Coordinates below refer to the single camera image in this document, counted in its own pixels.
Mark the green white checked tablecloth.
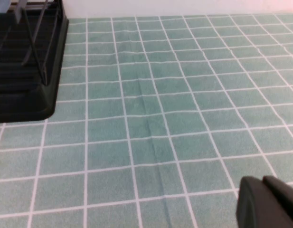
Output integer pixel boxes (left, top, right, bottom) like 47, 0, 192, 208
0, 13, 293, 228

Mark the light grey round plate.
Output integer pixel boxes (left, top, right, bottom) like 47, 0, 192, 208
0, 0, 10, 14

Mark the black wire dish rack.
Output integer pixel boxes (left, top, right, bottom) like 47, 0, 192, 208
0, 0, 64, 86

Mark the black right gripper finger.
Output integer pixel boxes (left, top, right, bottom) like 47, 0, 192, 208
236, 175, 293, 228

